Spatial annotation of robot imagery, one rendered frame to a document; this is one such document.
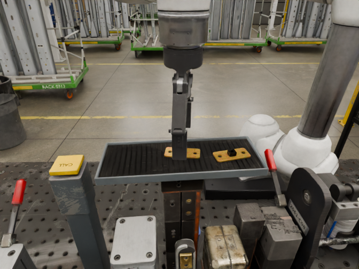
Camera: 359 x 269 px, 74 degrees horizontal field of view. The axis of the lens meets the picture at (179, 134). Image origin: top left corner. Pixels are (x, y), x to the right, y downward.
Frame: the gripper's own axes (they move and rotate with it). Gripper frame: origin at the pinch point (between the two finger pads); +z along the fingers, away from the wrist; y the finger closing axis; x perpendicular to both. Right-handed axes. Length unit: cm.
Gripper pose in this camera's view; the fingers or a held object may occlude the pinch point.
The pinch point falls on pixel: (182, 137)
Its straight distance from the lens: 55.3
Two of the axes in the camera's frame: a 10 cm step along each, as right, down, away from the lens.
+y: -1.0, 5.1, -8.5
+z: 0.0, 8.6, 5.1
